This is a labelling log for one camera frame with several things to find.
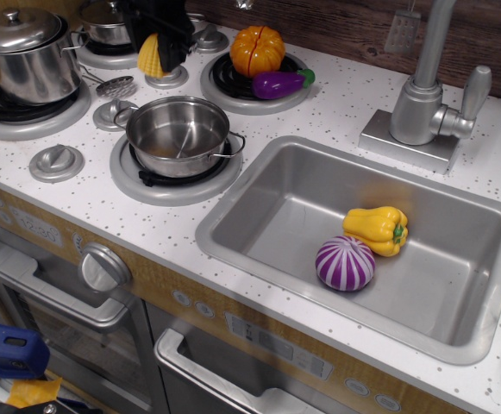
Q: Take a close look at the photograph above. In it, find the steel pan with handles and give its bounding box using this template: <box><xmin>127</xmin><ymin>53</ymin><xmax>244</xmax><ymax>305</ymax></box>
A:
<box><xmin>112</xmin><ymin>97</ymin><xmax>241</xmax><ymax>179</ymax></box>

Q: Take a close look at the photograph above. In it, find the silver toy faucet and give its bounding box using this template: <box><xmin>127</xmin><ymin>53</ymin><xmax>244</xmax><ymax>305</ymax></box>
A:
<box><xmin>359</xmin><ymin>1</ymin><xmax>492</xmax><ymax>174</ymax></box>

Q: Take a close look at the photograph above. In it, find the silver dishwasher door handle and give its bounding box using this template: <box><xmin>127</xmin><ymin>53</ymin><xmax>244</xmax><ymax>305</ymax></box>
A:
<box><xmin>154</xmin><ymin>328</ymin><xmax>343</xmax><ymax>413</ymax></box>

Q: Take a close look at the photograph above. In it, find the blue clamp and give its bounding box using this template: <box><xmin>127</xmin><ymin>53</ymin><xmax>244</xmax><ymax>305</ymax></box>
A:
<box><xmin>0</xmin><ymin>324</ymin><xmax>50</xmax><ymax>380</ymax></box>

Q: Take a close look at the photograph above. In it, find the middle grey stove knob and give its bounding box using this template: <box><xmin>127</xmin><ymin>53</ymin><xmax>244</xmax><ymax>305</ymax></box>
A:
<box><xmin>92</xmin><ymin>98</ymin><xmax>139</xmax><ymax>132</ymax></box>

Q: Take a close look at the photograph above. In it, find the large lidded steel pot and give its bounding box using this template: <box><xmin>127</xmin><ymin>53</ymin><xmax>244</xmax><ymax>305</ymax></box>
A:
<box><xmin>0</xmin><ymin>8</ymin><xmax>82</xmax><ymax>105</ymax></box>

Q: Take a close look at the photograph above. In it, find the orange toy pumpkin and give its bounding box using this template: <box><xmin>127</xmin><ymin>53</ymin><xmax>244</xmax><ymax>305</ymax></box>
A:
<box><xmin>229</xmin><ymin>26</ymin><xmax>285</xmax><ymax>78</ymax></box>

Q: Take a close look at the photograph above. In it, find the centre grey stove knob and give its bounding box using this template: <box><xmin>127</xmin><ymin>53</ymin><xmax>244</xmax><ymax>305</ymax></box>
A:
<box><xmin>145</xmin><ymin>66</ymin><xmax>189</xmax><ymax>90</ymax></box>

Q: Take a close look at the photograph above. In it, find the yellow toy bell pepper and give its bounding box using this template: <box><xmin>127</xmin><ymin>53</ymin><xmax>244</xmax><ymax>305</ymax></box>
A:
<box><xmin>342</xmin><ymin>206</ymin><xmax>408</xmax><ymax>257</ymax></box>

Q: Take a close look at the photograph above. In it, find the front left stove burner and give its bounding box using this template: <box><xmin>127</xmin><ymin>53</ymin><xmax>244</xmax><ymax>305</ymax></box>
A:
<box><xmin>0</xmin><ymin>83</ymin><xmax>91</xmax><ymax>141</ymax></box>

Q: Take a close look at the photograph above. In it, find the yellow toy corn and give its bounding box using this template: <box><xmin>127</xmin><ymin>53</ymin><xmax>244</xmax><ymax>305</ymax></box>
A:
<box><xmin>137</xmin><ymin>33</ymin><xmax>166</xmax><ymax>78</ymax></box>

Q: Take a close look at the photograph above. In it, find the metal spatula on wall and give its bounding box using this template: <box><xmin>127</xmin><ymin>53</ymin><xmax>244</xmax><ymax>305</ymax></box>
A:
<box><xmin>384</xmin><ymin>10</ymin><xmax>421</xmax><ymax>55</ymax></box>

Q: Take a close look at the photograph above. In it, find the silver oven door handle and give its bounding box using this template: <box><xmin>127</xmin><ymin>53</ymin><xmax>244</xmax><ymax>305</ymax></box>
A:
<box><xmin>0</xmin><ymin>242</ymin><xmax>129</xmax><ymax>333</ymax></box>

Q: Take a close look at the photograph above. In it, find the back grey stove knob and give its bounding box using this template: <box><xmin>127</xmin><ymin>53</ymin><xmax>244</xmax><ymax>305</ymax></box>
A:
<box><xmin>193</xmin><ymin>23</ymin><xmax>229</xmax><ymax>53</ymax></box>

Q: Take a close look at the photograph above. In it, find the purple striped toy onion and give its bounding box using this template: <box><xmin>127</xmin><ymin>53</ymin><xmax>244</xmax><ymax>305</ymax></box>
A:
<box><xmin>315</xmin><ymin>235</ymin><xmax>376</xmax><ymax>292</ymax></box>

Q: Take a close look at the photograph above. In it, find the yellow cloth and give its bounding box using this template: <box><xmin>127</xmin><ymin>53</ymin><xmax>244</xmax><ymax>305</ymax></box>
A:
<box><xmin>6</xmin><ymin>377</ymin><xmax>62</xmax><ymax>409</ymax></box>

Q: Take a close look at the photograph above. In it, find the metal slotted skimmer spoon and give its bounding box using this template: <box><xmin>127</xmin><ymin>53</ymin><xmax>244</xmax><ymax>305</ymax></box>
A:
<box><xmin>83</xmin><ymin>74</ymin><xmax>136</xmax><ymax>98</ymax></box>

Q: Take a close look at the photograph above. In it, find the front right stove burner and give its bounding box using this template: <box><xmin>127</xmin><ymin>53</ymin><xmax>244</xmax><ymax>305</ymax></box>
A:
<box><xmin>110</xmin><ymin>133</ymin><xmax>243</xmax><ymax>207</ymax></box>

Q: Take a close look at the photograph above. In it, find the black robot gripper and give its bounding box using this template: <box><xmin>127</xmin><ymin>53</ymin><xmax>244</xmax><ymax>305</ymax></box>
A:
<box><xmin>120</xmin><ymin>0</ymin><xmax>195</xmax><ymax>72</ymax></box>

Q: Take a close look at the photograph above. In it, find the front grey stove knob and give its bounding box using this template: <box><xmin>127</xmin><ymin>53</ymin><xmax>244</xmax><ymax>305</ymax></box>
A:
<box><xmin>28</xmin><ymin>144</ymin><xmax>85</xmax><ymax>184</ymax></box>

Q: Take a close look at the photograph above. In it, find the small steel pot at back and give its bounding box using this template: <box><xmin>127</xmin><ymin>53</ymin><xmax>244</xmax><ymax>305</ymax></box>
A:
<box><xmin>78</xmin><ymin>0</ymin><xmax>130</xmax><ymax>46</ymax></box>

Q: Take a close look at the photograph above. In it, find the grey stove knob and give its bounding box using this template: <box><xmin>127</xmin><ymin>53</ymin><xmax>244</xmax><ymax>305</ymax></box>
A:
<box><xmin>193</xmin><ymin>23</ymin><xmax>229</xmax><ymax>53</ymax></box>
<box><xmin>28</xmin><ymin>144</ymin><xmax>85</xmax><ymax>184</ymax></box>
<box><xmin>92</xmin><ymin>98</ymin><xmax>139</xmax><ymax>132</ymax></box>
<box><xmin>145</xmin><ymin>66</ymin><xmax>189</xmax><ymax>90</ymax></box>

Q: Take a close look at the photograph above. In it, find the silver sink basin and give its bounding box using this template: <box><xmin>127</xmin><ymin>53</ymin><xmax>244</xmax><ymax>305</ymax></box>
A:
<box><xmin>196</xmin><ymin>136</ymin><xmax>501</xmax><ymax>365</ymax></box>

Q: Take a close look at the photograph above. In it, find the back right stove burner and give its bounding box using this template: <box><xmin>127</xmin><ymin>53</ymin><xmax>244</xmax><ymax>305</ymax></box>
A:
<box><xmin>200</xmin><ymin>53</ymin><xmax>311</xmax><ymax>116</ymax></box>

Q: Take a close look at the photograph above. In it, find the round silver oven dial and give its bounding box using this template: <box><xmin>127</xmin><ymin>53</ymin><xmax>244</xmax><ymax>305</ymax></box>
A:
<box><xmin>78</xmin><ymin>242</ymin><xmax>132</xmax><ymax>292</ymax></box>

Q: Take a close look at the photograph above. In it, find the stove burner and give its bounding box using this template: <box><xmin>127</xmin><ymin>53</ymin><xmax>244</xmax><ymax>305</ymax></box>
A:
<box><xmin>71</xmin><ymin>28</ymin><xmax>137</xmax><ymax>70</ymax></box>
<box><xmin>200</xmin><ymin>53</ymin><xmax>311</xmax><ymax>116</ymax></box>
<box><xmin>110</xmin><ymin>133</ymin><xmax>243</xmax><ymax>207</ymax></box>
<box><xmin>0</xmin><ymin>83</ymin><xmax>91</xmax><ymax>141</ymax></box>

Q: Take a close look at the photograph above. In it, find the purple toy eggplant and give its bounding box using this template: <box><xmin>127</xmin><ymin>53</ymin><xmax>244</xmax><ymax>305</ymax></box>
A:
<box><xmin>251</xmin><ymin>69</ymin><xmax>316</xmax><ymax>100</ymax></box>

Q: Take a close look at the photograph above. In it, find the back left stove burner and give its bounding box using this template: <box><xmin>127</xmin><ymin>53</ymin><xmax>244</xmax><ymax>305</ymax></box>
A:
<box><xmin>71</xmin><ymin>28</ymin><xmax>137</xmax><ymax>70</ymax></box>

